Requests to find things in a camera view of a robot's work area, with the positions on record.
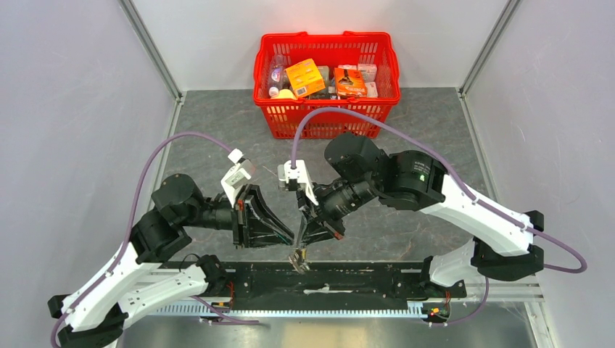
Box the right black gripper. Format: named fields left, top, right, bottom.
left=296, top=175, right=379, bottom=248

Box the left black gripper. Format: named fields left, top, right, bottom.
left=181, top=183, right=297, bottom=248

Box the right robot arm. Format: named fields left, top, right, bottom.
left=279, top=133, right=545, bottom=297

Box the plastic bottle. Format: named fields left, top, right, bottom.
left=267, top=54, right=290, bottom=98

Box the orange black package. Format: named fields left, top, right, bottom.
left=334, top=67, right=368, bottom=98

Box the orange box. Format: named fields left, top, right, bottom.
left=285, top=58, right=326, bottom=99

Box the red shopping basket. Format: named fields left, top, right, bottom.
left=252, top=30, right=402, bottom=140

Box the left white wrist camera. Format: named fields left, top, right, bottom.
left=220, top=149, right=255, bottom=207

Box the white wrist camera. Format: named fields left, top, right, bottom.
left=277, top=159, right=319, bottom=205
left=220, top=149, right=255, bottom=207

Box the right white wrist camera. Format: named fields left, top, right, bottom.
left=277, top=159, right=319, bottom=205

